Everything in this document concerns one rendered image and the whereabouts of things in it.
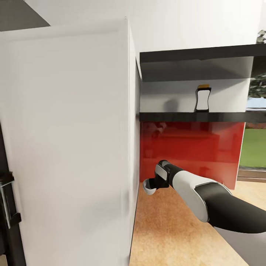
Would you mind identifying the bottle of coffee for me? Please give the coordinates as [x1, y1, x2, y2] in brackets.
[194, 85, 212, 112]

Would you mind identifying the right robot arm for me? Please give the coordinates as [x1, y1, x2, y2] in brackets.
[149, 160, 266, 266]

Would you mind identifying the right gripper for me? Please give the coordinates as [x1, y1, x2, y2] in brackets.
[149, 177, 169, 189]

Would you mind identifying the coffee cup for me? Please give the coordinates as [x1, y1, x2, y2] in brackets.
[142, 179, 157, 195]

